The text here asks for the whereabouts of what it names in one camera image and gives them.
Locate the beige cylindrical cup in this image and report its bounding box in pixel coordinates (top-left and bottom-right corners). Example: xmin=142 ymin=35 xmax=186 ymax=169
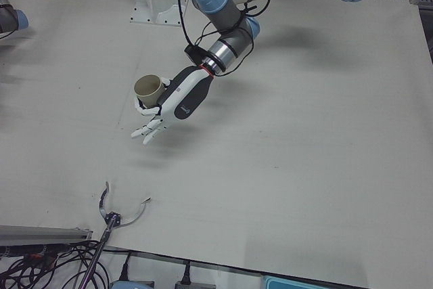
xmin=134 ymin=74 xmax=168 ymax=108

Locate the silver metal claw clamp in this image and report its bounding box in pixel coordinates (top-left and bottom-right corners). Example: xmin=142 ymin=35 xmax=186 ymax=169
xmin=99 ymin=181 xmax=152 ymax=228

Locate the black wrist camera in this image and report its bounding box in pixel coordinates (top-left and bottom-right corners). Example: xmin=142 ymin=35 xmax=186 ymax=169
xmin=184 ymin=43 xmax=208 ymax=66

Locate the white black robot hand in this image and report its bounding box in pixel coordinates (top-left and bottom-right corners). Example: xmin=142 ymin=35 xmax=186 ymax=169
xmin=131 ymin=65 xmax=217 ymax=146

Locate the black power plug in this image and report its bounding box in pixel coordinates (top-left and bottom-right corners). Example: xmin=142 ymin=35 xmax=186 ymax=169
xmin=181 ymin=261 xmax=193 ymax=286
xmin=120 ymin=251 xmax=132 ymax=282

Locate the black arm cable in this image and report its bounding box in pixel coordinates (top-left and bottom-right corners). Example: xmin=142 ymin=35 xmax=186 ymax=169
xmin=175 ymin=0 xmax=275 ymax=79

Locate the metal clamp rod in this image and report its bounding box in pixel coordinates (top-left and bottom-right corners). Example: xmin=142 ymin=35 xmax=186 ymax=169
xmin=79 ymin=223 xmax=114 ymax=289

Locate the light blue plastic bin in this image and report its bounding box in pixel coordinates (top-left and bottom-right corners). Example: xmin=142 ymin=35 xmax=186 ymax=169
xmin=263 ymin=275 xmax=361 ymax=289

